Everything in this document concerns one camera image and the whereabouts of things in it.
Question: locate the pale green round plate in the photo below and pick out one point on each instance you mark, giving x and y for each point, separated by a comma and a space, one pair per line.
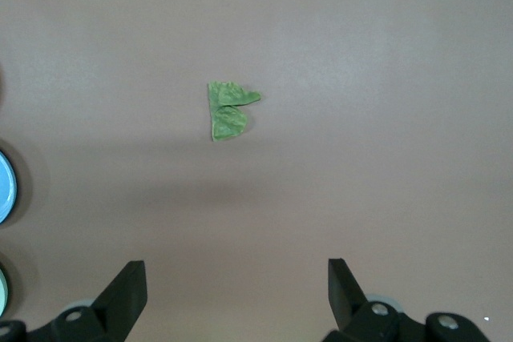
2, 290

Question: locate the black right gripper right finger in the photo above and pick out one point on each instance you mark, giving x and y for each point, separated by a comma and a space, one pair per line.
346, 298

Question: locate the blue round plate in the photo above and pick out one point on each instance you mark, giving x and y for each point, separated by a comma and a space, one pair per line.
5, 186

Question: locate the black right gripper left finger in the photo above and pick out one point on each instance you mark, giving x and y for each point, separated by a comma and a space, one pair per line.
120, 298

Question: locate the green lettuce leaf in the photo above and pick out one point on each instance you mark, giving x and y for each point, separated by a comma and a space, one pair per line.
228, 121

